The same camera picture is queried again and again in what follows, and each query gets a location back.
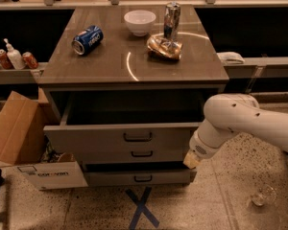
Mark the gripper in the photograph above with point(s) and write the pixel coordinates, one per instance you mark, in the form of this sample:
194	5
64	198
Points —
197	149

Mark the grey top drawer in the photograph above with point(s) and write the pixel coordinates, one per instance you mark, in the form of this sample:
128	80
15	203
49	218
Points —
128	120

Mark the grey drawer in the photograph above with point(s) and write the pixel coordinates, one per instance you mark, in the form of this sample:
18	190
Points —
130	156
155	177
128	120

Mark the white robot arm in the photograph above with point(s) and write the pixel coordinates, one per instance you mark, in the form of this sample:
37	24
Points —
226	115

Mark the grey bottom drawer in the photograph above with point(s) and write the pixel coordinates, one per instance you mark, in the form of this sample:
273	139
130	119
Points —
155	177

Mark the grey drawer cabinet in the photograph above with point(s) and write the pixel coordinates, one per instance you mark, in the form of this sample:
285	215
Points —
121	62

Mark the grey middle drawer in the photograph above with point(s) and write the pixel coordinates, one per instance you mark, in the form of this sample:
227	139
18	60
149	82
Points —
130	156

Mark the clear glass on floor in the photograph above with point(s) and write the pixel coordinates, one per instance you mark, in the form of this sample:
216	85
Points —
265	195

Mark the white folded cloth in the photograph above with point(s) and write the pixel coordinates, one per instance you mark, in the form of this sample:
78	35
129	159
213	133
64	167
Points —
230	58

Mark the white bowl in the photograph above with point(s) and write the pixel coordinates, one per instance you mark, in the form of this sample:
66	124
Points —
139	22

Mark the tall silver can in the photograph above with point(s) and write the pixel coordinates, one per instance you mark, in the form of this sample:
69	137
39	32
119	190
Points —
171	20

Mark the blue pepsi can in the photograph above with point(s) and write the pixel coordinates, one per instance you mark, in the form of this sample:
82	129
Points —
85	41

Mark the brown cardboard box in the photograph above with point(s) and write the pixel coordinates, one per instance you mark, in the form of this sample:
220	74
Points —
24	146

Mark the red soda can right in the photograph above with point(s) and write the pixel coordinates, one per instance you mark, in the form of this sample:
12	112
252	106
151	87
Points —
30	60

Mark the red soda can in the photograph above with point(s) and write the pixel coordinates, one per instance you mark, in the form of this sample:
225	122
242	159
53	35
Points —
30	60
4	60

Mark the white pump bottle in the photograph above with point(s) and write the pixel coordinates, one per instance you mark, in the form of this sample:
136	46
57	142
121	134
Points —
14	56

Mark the red soda can left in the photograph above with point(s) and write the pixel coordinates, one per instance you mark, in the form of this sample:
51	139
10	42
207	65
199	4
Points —
4	60

